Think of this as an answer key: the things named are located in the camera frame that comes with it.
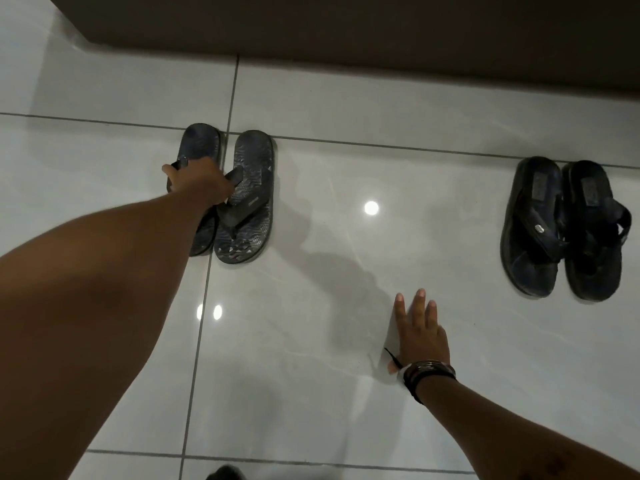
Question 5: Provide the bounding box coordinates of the black strapped sandal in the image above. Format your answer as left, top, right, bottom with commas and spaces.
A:
562, 160, 633, 302
500, 156, 570, 298

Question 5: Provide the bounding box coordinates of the person's left hand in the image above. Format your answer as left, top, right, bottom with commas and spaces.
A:
162, 157, 236, 217

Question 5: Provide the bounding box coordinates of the person's right hand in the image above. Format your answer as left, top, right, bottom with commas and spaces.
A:
387, 289, 452, 375

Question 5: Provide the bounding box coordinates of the dark grey patterned flip-flop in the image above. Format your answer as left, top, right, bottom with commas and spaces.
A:
165, 123, 222, 257
214, 130, 276, 266

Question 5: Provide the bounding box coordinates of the shiny dark bangle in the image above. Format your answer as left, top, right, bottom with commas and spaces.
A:
406, 360, 457, 379

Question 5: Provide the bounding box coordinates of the person's right forearm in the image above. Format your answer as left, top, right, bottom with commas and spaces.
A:
415, 376, 640, 480

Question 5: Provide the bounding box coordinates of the black cord bracelet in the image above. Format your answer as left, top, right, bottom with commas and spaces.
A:
383, 348, 457, 406

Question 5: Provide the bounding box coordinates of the brown wooden cabinet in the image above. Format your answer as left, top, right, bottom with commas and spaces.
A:
45, 0, 640, 103

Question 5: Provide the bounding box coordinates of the person's left forearm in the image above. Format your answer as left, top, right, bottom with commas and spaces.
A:
0, 191, 221, 480

